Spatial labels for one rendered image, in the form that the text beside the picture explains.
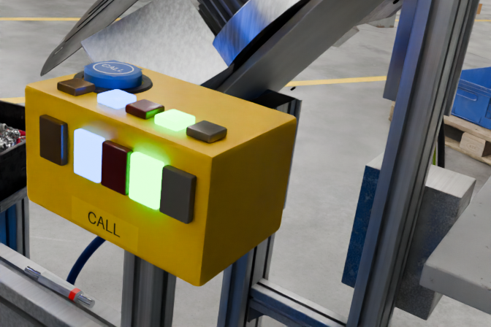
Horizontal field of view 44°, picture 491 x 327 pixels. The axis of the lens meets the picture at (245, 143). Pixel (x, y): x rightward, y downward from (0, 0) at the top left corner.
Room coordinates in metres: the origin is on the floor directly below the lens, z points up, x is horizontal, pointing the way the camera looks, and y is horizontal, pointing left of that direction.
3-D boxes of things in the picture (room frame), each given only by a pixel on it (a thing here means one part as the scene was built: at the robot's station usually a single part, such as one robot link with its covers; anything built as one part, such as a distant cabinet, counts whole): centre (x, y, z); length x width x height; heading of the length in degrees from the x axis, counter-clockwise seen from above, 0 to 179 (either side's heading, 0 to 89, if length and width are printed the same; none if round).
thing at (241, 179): (0.39, 0.06, 1.02); 0.16 x 0.10 x 0.11; 59
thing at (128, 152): (0.34, 0.08, 1.04); 0.02 x 0.01 x 0.03; 59
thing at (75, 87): (0.38, 0.12, 1.08); 0.02 x 0.02 x 0.01; 59
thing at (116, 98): (0.37, 0.09, 1.08); 0.02 x 0.02 x 0.01; 59
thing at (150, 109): (0.36, 0.06, 1.08); 0.02 x 0.02 x 0.01; 59
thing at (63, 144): (0.37, 0.13, 1.04); 0.02 x 0.01 x 0.03; 59
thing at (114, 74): (0.41, 0.10, 1.08); 0.04 x 0.04 x 0.02
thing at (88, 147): (0.35, 0.10, 1.04); 0.02 x 0.01 x 0.03; 59
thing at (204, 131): (0.33, 0.02, 1.08); 0.02 x 0.02 x 0.01; 59
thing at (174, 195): (0.31, 0.04, 1.04); 0.02 x 0.01 x 0.03; 59
